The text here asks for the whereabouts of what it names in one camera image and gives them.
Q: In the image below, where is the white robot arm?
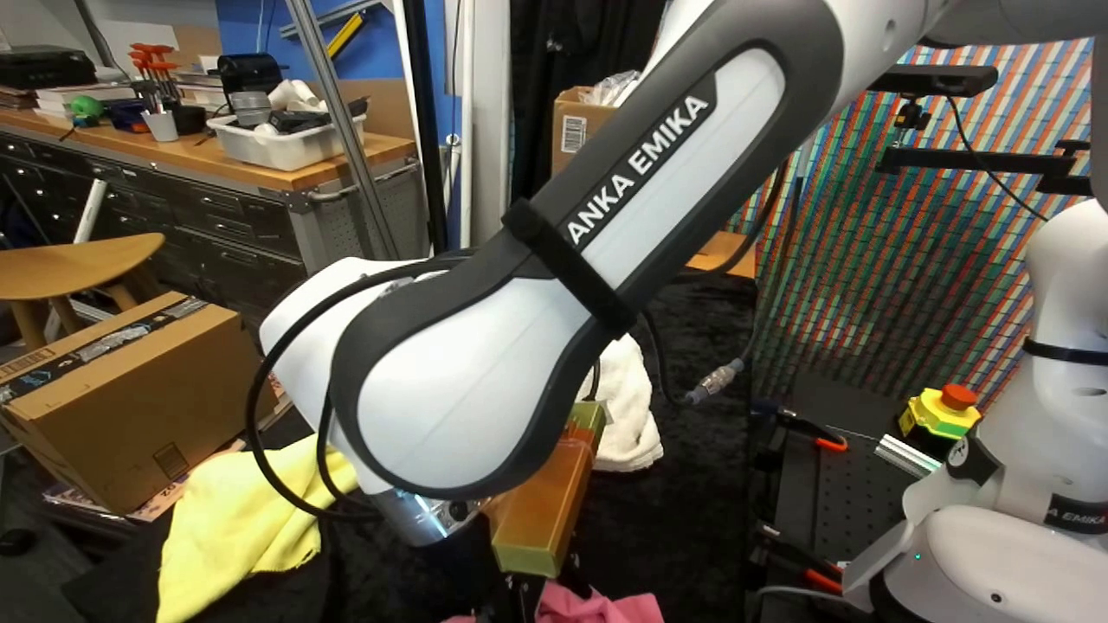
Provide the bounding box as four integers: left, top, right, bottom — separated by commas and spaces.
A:
260, 0, 959, 509

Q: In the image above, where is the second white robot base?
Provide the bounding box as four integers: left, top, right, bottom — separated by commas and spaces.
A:
843, 202, 1108, 623

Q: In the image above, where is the large white knit towel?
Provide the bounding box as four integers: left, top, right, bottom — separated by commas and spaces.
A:
579, 337, 664, 476

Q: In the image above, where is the cardboard box with label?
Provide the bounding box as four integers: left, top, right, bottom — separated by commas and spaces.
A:
551, 88, 612, 174

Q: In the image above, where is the black table cloth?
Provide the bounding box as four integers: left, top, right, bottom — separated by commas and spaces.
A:
67, 266, 767, 623

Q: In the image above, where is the pink cloth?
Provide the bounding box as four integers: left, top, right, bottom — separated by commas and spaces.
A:
440, 582, 664, 623

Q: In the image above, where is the white plastic tray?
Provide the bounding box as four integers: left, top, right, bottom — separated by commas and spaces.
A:
207, 118, 346, 174

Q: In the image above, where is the wooden workbench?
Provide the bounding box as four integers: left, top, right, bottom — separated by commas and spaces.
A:
0, 112, 431, 326

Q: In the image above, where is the bright yellow cloth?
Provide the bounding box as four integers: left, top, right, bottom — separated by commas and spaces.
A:
155, 449, 323, 623

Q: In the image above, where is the emergency stop button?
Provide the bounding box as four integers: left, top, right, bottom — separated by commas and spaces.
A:
896, 380, 980, 440

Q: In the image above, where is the cardboard box beside table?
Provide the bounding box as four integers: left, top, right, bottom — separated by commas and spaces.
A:
0, 291, 260, 511

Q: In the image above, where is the wooden stool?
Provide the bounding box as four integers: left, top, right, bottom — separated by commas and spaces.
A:
0, 233, 166, 350

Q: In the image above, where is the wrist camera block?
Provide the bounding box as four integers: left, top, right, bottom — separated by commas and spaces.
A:
491, 401, 605, 577

